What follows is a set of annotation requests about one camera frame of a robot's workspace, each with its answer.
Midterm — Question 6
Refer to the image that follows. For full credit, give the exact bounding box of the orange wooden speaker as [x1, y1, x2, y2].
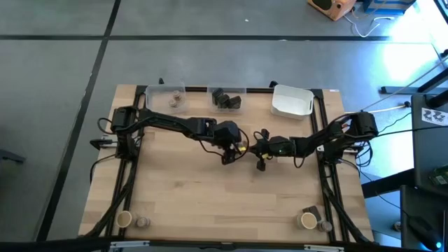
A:
[307, 0, 357, 22]

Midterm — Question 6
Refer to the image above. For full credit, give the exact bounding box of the black rig beam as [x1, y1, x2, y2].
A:
[0, 237, 448, 252]

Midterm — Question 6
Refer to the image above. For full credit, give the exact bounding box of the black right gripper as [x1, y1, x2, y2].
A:
[254, 128, 278, 172]

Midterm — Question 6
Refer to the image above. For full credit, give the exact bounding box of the black right base cable bundle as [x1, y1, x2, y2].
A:
[349, 138, 375, 169]

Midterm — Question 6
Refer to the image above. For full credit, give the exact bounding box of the black aluminium table frame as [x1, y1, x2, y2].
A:
[78, 83, 375, 246]

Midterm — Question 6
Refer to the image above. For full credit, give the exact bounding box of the black stand base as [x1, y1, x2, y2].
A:
[380, 68, 448, 109]

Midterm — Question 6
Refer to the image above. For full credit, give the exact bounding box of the light grey cable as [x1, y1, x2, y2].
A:
[344, 103, 411, 115]

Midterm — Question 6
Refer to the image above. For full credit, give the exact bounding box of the clear plastic bin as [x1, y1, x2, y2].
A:
[144, 83, 188, 115]
[206, 85, 248, 115]

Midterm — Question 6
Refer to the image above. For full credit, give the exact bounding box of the blue box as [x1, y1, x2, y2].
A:
[362, 0, 417, 15]

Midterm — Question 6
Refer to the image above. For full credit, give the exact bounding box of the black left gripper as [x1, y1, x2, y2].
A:
[213, 120, 244, 166]

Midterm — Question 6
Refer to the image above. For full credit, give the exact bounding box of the grey floor object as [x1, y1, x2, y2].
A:
[0, 148, 27, 165]

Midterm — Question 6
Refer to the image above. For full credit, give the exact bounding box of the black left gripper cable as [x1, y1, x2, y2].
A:
[199, 129, 250, 164]

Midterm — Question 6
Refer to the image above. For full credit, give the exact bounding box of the long black cable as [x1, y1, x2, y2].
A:
[370, 124, 448, 138]

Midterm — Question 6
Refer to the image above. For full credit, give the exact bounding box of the white plastic bin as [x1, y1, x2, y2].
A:
[270, 84, 315, 121]

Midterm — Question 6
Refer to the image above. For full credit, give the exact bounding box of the white floor cable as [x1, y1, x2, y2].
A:
[342, 13, 396, 39]

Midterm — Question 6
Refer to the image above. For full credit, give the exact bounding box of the black desk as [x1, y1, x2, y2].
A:
[411, 93, 448, 192]

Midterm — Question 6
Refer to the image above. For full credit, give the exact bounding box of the black left base cable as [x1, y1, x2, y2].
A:
[89, 153, 118, 185]

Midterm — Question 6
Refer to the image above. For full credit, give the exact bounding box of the green circuit board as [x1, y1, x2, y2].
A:
[428, 164, 448, 186]

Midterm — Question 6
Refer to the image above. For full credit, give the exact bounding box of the white printed paper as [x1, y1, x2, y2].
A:
[421, 107, 448, 127]

